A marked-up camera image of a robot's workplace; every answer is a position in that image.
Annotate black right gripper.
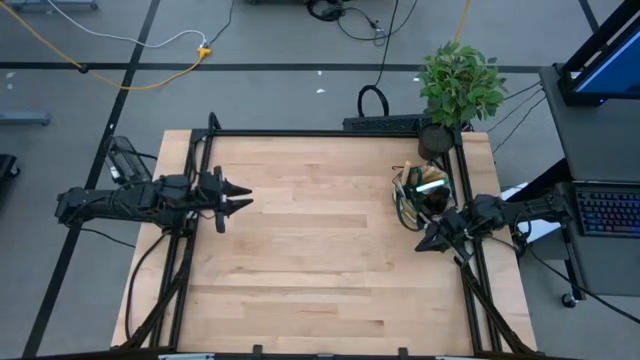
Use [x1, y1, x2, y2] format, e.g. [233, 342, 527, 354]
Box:
[413, 206, 482, 266]

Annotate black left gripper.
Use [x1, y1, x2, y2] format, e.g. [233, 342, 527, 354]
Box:
[197, 165, 255, 235]

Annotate red and black gardening glove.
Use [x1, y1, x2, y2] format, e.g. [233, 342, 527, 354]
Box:
[428, 191, 454, 217]

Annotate beige canvas gardening bag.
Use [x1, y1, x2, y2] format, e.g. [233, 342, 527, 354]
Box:
[390, 160, 459, 233]

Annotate white paper sheet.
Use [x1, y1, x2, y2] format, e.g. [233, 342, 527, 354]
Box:
[499, 181, 562, 244]

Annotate black mesh box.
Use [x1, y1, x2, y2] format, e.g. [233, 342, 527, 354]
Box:
[103, 135, 154, 186]

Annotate black power strip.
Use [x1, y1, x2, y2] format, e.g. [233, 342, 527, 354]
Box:
[342, 113, 434, 134]

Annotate green potted plant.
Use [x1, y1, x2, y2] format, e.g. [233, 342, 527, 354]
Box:
[415, 40, 509, 163]

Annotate black keyboard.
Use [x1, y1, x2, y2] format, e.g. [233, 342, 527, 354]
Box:
[574, 182, 640, 239]

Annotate grey side desk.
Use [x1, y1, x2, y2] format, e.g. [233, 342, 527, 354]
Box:
[538, 63, 640, 310]

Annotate grey floor stand foot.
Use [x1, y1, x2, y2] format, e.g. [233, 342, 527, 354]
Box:
[0, 110, 52, 127]

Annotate black wheeled floor item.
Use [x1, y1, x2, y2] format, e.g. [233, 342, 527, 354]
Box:
[0, 153, 22, 182]

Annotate black framed monitor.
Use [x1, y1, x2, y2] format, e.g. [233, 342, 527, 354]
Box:
[556, 0, 640, 108]

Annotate black aluminium table frame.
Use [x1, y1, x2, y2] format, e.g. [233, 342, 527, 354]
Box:
[116, 111, 539, 359]

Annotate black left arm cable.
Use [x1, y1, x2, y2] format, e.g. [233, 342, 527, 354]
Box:
[123, 231, 172, 342]

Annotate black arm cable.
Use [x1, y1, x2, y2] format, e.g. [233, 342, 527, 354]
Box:
[514, 233, 640, 327]
[123, 231, 172, 342]

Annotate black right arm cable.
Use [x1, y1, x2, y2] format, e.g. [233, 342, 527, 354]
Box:
[514, 233, 640, 327]

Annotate long yellow floor cable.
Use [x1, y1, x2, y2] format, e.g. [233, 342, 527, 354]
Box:
[0, 1, 214, 93]

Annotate thin black desk cables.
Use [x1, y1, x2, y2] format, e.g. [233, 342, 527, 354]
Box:
[486, 79, 547, 156]

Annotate black coiled floor cable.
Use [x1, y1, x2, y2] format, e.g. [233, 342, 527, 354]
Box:
[356, 0, 402, 119]

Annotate white floor cable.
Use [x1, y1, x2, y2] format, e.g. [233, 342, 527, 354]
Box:
[46, 0, 208, 50]

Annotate black floor cable bundle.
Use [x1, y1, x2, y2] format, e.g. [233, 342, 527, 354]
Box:
[304, 0, 419, 49]

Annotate short yellow floor cable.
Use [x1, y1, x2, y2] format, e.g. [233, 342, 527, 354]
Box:
[451, 0, 474, 44]

